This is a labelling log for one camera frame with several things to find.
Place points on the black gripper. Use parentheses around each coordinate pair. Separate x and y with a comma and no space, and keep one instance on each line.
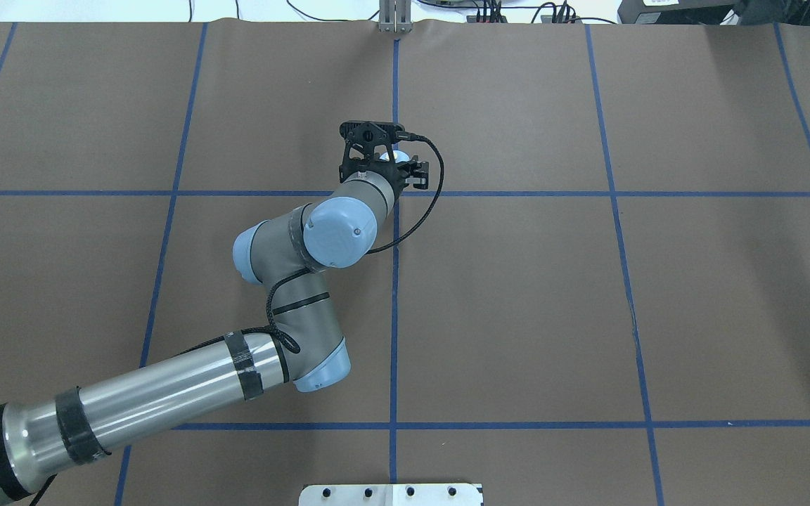
(415,175)

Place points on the aluminium camera post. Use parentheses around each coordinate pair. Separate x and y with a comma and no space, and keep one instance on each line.
(394,16)

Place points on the blue and cream call bell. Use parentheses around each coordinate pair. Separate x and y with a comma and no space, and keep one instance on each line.
(396,156)

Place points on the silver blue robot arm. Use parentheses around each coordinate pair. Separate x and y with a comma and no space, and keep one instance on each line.
(301,341)

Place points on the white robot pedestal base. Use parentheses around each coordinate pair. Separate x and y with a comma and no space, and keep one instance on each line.
(393,494)

